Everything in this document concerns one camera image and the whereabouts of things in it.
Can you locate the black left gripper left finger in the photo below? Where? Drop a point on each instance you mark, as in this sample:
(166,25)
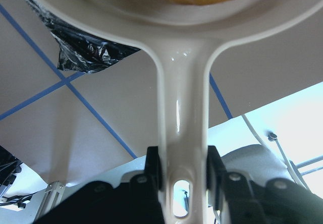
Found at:
(135,201)

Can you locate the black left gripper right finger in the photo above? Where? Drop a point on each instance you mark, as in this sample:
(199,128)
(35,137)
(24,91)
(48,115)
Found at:
(236,199)

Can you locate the beige plastic dustpan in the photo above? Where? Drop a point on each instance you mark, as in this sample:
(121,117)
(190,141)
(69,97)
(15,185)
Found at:
(183,41)

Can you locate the bin with black bag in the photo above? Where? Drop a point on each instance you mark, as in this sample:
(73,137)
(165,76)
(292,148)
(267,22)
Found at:
(79,50)

